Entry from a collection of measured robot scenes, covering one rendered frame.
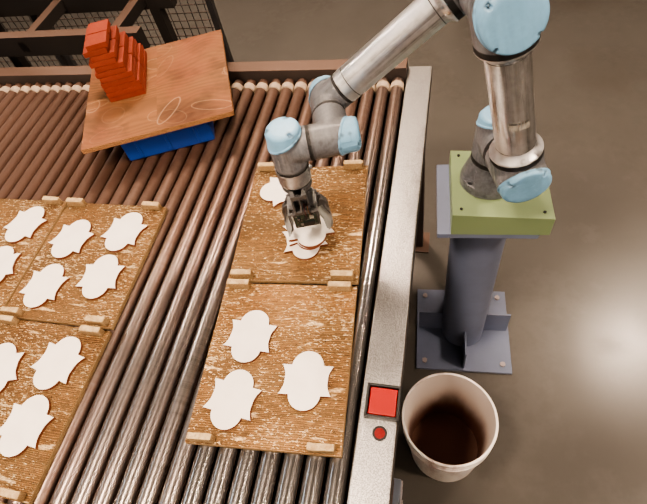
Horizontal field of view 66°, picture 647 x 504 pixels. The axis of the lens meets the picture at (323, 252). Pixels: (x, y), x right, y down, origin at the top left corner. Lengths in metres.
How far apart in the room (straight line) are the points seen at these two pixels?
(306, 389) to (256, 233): 0.49
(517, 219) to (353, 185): 0.46
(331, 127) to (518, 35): 0.37
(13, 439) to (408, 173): 1.22
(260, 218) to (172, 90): 0.61
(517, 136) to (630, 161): 1.91
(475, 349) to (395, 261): 0.96
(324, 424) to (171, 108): 1.13
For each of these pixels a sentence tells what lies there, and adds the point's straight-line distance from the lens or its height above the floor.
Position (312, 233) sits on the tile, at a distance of 1.28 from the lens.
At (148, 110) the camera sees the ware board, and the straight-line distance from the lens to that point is 1.80.
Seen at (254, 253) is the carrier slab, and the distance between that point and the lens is 1.37.
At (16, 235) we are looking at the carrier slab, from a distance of 1.80.
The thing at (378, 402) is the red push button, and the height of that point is 0.93.
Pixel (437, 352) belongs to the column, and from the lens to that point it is 2.18.
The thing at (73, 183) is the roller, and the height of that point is 0.92.
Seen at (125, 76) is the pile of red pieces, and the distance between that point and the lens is 1.85.
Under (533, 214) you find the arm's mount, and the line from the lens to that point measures 1.40.
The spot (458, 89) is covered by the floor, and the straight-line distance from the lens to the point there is 3.30.
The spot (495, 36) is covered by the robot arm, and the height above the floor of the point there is 1.51.
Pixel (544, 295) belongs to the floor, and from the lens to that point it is 2.38.
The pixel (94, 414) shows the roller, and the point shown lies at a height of 0.92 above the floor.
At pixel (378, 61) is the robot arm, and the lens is 1.09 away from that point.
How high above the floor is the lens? 2.01
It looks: 54 degrees down
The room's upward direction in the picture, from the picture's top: 15 degrees counter-clockwise
